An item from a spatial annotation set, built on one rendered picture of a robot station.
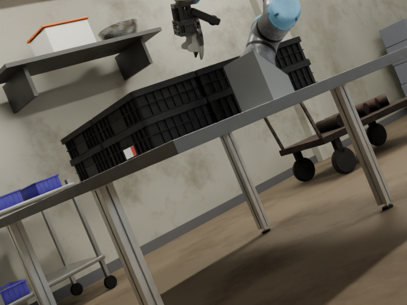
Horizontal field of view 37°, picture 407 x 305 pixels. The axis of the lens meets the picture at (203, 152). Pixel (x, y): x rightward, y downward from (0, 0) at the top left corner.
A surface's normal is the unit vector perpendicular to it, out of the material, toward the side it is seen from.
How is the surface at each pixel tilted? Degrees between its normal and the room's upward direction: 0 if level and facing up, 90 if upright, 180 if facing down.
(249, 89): 90
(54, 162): 90
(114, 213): 90
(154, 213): 90
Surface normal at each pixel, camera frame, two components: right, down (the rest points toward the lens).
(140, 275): 0.58, -0.23
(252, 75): -0.72, 0.31
